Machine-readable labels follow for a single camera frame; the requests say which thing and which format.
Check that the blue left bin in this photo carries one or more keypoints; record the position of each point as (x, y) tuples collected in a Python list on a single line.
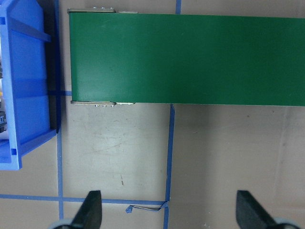
[(24, 81)]

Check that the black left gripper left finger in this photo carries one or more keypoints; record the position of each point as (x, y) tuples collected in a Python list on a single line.
[(89, 215)]

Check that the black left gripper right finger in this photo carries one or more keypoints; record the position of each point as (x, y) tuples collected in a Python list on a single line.
[(250, 214)]

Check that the green conveyor belt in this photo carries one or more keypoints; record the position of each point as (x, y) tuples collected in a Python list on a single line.
[(187, 59)]

